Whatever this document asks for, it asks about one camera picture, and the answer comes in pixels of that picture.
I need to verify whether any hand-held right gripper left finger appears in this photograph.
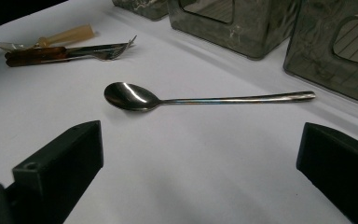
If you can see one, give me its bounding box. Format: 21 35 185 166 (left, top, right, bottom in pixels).
12 120 104 224

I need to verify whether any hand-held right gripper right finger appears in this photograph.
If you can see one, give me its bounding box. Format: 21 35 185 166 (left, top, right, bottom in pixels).
296 121 358 224

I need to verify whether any long metal spoon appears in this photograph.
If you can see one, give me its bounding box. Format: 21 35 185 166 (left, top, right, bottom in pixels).
103 81 316 113

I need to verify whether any wooden-handled metal fork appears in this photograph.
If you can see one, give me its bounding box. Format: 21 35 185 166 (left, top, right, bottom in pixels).
4 35 138 62
6 46 127 68

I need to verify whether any translucent grey plastic bin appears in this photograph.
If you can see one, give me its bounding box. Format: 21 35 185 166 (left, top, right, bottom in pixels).
282 0 358 109
111 0 169 21
166 0 301 61

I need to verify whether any beige-handled spoon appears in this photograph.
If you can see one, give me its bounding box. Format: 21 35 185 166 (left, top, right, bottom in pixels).
0 23 96 52

